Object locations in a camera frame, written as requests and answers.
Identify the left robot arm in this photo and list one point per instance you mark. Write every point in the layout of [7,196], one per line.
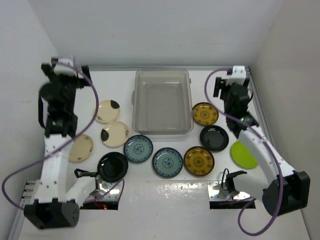
[53,205]

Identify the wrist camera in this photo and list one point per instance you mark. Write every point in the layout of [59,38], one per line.
[63,65]
[236,75]

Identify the lime green plate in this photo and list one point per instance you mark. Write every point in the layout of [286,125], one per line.
[242,156]

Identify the cream plate near left edge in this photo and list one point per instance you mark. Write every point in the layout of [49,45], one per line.
[81,149]

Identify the black plate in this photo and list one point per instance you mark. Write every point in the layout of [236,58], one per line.
[214,138]
[112,167]

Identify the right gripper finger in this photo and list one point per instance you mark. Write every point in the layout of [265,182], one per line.
[219,87]
[246,84]

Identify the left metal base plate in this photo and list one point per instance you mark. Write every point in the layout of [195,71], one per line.
[107,192]

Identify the teal patterned plate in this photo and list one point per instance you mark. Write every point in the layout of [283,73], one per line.
[167,162]
[138,149]

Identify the yellow patterned plate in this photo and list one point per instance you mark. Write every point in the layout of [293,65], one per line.
[204,114]
[198,161]

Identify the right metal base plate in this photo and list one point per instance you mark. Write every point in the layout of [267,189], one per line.
[216,194]

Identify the metal base plate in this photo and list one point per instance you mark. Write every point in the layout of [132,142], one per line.
[107,192]
[216,194]

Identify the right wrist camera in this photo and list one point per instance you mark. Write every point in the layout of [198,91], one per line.
[236,75]

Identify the teal patterned plate left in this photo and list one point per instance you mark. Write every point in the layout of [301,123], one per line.
[138,149]

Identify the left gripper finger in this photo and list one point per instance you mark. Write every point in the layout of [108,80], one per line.
[82,81]
[47,69]

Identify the cream plate green patch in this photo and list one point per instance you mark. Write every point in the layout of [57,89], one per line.
[114,134]
[108,111]

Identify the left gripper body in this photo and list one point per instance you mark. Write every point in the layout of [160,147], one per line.
[70,83]

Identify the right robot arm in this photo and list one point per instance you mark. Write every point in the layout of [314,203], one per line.
[285,190]

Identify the teal patterned plate right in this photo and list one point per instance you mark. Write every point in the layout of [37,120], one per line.
[167,162]

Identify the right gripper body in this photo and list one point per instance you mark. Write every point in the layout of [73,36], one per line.
[226,108]

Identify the clear plastic bin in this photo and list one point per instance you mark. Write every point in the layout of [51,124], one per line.
[162,102]

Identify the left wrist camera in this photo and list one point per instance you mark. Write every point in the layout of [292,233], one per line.
[63,65]

